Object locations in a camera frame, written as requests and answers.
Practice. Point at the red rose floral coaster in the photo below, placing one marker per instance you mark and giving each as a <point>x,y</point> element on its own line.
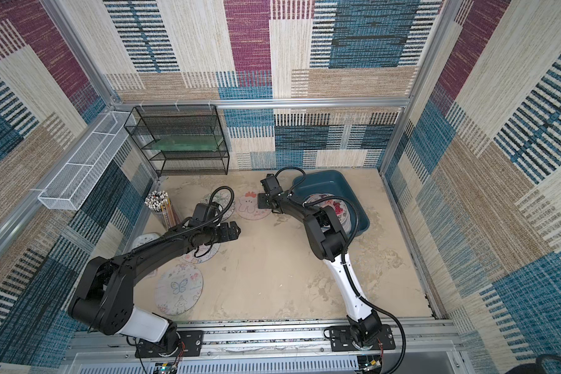
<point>340,207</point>

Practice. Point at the pink checkered bunny coaster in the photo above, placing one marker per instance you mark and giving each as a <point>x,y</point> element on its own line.
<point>247,207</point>

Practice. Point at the teal plastic storage box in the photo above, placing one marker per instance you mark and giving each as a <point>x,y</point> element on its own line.
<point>330,183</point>

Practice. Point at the small white round clock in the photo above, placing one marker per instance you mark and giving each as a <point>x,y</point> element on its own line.
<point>144,239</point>

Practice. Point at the white wire mesh basket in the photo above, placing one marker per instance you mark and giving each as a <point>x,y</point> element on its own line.
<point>73,183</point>

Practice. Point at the cup of coloured pencils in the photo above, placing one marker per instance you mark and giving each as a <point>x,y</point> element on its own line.
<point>160,204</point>

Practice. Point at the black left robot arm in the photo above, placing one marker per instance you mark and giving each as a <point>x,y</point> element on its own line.
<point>104,297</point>

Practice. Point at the black wire mesh shelf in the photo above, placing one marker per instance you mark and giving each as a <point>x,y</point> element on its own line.
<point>180,139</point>

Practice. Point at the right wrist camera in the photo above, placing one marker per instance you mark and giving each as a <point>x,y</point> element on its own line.
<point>271,185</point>

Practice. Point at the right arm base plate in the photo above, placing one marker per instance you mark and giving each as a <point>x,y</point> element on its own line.
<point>349,339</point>

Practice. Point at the white butterfly coaster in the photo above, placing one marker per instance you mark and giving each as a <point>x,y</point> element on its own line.
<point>179,289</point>

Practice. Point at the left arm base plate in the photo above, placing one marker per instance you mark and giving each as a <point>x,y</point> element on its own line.
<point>187,343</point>

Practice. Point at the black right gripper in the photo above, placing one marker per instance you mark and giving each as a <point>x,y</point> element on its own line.
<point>269,199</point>

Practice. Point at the green white cabbage coaster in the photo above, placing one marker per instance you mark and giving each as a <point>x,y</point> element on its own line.
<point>226,199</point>

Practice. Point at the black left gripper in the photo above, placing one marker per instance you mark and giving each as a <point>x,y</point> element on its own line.
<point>227,233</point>

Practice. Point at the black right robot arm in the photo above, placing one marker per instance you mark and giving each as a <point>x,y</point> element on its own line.
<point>329,242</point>

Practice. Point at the pale pink floral coaster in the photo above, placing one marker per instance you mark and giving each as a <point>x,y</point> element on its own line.
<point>202,254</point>

